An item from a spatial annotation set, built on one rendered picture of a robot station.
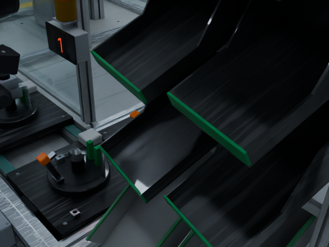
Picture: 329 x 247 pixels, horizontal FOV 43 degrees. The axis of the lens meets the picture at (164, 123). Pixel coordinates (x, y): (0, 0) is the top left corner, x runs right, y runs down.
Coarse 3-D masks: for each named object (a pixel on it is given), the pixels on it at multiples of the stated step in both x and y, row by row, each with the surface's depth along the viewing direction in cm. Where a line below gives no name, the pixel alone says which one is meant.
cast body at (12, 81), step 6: (0, 78) 107; (6, 78) 107; (12, 78) 108; (6, 84) 107; (12, 84) 108; (18, 84) 109; (12, 90) 109; (18, 90) 110; (12, 96) 110; (18, 96) 111
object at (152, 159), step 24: (192, 72) 68; (144, 120) 67; (168, 120) 66; (120, 144) 66; (144, 144) 64; (168, 144) 63; (192, 144) 61; (216, 144) 60; (120, 168) 63; (144, 168) 61; (168, 168) 60; (144, 192) 56
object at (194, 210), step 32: (320, 128) 57; (224, 160) 59; (288, 160) 55; (320, 160) 47; (192, 192) 57; (224, 192) 55; (256, 192) 54; (288, 192) 52; (192, 224) 52; (224, 224) 52; (256, 224) 51
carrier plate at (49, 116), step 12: (36, 96) 123; (48, 108) 117; (60, 108) 118; (36, 120) 112; (48, 120) 113; (60, 120) 113; (72, 120) 115; (0, 132) 107; (12, 132) 107; (24, 132) 108; (36, 132) 108; (48, 132) 111; (0, 144) 103; (12, 144) 104
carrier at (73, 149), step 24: (72, 144) 104; (96, 144) 104; (24, 168) 96; (72, 168) 91; (96, 168) 93; (24, 192) 89; (48, 192) 90; (72, 192) 87; (96, 192) 90; (120, 192) 90; (48, 216) 84; (96, 216) 85
